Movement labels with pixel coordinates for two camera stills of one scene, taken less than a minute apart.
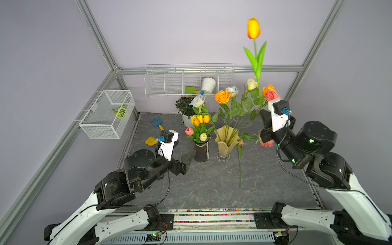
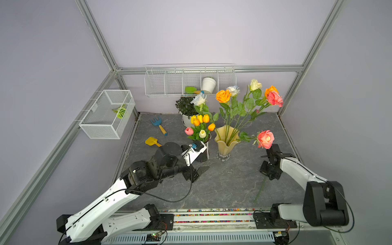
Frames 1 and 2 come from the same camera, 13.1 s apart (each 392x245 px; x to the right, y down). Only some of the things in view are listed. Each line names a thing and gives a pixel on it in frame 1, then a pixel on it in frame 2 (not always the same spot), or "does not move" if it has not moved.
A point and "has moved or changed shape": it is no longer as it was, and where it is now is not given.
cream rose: x=252 y=84 does not move
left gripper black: x=185 y=164 -> x=189 y=173
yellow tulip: x=194 y=120 does not move
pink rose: x=245 y=137 does not move
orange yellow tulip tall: x=253 y=29 -> x=211 y=127
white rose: x=233 y=90 does not move
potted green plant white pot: x=186 y=110 does not move
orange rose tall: x=267 y=88 does not move
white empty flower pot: x=208 y=84 does not move
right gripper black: x=269 y=135 -> x=262 y=170
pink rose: x=272 y=95 has moved or changed shape
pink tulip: x=189 y=131 does not move
